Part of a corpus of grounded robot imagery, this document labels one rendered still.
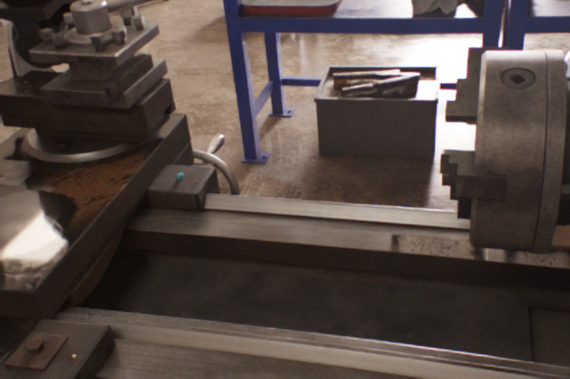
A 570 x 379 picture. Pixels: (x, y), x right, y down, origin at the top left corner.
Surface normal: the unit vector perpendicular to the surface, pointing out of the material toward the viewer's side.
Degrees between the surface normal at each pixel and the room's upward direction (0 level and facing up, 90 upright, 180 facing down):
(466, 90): 48
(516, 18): 90
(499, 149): 60
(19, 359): 0
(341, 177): 0
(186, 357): 0
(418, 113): 90
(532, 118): 43
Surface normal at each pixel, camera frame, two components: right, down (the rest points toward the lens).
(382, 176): -0.07, -0.85
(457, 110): -0.22, -0.18
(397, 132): -0.18, 0.52
